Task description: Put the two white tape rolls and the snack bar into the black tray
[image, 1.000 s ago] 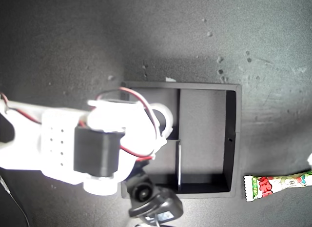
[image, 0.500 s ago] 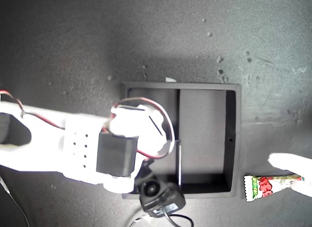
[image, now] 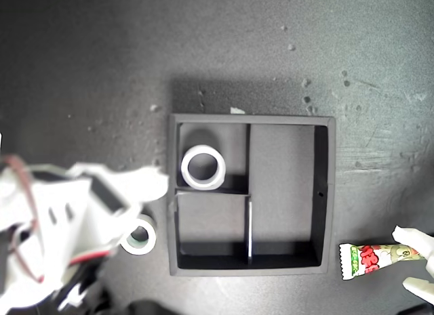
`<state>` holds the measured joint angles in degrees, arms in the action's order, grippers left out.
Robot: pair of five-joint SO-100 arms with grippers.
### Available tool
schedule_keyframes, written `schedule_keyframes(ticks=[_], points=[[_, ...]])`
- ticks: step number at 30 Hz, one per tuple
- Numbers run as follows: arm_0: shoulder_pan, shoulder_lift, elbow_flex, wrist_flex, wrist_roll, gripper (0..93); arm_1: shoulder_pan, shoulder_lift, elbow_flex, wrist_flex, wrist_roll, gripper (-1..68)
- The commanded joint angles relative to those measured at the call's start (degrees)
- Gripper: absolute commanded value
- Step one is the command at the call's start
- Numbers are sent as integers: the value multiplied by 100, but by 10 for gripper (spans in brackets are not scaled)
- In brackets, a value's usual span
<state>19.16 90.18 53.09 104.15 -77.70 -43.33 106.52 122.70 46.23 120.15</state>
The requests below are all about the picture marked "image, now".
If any small white tape roll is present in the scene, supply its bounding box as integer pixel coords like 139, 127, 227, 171
120, 213, 158, 256

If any large white tape roll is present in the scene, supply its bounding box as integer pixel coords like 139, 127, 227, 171
180, 144, 226, 191

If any printed snack bar wrapper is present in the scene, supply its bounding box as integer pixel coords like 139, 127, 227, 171
338, 243, 427, 281

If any black tray with wells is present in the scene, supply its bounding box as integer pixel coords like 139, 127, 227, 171
167, 113, 338, 278

